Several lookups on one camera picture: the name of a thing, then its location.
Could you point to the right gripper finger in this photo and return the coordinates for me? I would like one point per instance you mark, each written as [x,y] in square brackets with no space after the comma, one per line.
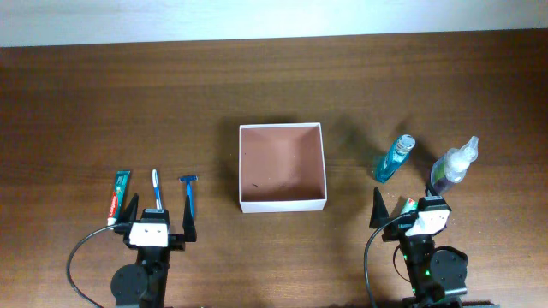
[379,215]
[430,191]

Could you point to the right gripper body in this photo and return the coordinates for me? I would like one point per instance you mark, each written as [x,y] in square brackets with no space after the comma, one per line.
[397,229]

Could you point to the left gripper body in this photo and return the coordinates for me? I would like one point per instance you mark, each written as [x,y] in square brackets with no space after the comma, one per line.
[175,242]

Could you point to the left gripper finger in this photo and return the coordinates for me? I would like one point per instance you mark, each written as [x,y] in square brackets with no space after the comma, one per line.
[130,211]
[190,234]

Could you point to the green red toothpaste tube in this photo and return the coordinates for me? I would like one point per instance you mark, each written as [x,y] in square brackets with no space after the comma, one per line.
[119,188]

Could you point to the green white soap box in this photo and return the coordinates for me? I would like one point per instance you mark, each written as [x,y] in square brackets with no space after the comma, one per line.
[409,205]

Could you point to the blue mouthwash bottle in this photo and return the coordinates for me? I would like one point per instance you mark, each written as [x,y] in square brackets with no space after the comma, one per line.
[397,155]

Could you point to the blue disposable razor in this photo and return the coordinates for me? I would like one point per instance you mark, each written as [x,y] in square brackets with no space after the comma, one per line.
[188,181]

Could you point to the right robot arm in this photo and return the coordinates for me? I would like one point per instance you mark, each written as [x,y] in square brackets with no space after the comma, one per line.
[436,274]

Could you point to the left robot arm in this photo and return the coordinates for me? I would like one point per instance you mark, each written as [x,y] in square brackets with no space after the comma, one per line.
[143,283]

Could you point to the blue white toothbrush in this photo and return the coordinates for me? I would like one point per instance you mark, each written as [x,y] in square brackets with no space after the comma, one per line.
[156,188]

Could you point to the white square cardboard box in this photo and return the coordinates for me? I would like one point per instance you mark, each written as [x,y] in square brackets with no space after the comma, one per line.
[281,168]

